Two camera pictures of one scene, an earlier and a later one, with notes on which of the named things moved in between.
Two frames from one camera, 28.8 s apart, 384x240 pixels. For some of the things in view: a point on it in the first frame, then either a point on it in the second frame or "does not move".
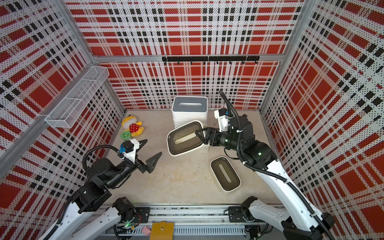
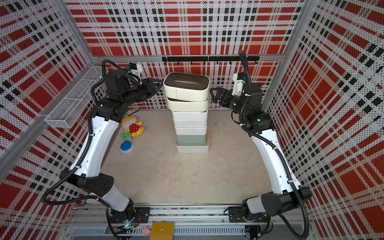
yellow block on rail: [162, 231] does not move
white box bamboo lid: [179, 122] does not move
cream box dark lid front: [225, 173] -> [186, 86]
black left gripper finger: [152, 162] -> [154, 84]
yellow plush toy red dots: [129, 123] does not move
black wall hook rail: [211, 58] does not move
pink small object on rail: [146, 230] does not move
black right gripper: [209, 132] -> [227, 96]
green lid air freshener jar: [126, 135] does not move
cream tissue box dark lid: [184, 139] -> [175, 105]
